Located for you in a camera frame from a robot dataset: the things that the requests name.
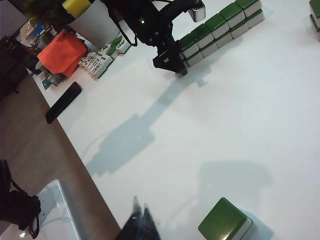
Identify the orange cloth bag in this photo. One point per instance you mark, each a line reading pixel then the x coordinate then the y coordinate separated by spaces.
pixel 62 52

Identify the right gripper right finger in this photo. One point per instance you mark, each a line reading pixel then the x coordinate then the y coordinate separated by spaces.
pixel 150 227

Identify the yellow block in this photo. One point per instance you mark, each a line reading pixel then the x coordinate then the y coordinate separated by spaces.
pixel 76 6

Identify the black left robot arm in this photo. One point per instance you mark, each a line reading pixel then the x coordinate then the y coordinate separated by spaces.
pixel 155 15

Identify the blue box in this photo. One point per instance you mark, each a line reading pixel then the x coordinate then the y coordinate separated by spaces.
pixel 40 27

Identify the green leafy plant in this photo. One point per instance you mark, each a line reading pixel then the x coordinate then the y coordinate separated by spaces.
pixel 50 10

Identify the face-up mahjong tile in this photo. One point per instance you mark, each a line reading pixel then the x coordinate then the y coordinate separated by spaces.
pixel 86 62
pixel 105 59
pixel 122 45
pixel 92 56
pixel 108 48
pixel 97 68

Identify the white round planter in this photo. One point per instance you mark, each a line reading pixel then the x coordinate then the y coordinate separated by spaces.
pixel 97 22

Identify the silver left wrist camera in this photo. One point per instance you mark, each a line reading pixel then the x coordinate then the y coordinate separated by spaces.
pixel 197 13

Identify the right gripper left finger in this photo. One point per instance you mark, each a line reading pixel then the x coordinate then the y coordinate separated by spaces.
pixel 133 225

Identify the teal card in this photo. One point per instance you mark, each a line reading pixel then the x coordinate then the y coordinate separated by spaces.
pixel 48 83

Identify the green-backed white mahjong tile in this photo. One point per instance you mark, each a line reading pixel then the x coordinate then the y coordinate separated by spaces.
pixel 231 11
pixel 240 30
pixel 247 3
pixel 317 31
pixel 187 42
pixel 201 32
pixel 223 40
pixel 222 220
pixel 208 50
pixel 216 22
pixel 195 58
pixel 315 4
pixel 256 18

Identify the black phone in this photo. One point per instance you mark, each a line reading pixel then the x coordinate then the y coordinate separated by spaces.
pixel 62 102

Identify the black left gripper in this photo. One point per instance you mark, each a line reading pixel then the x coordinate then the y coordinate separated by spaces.
pixel 165 47

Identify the white glossy tray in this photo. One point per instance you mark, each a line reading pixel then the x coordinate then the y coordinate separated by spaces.
pixel 55 200

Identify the black chair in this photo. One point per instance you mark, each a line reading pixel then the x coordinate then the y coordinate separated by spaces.
pixel 10 62

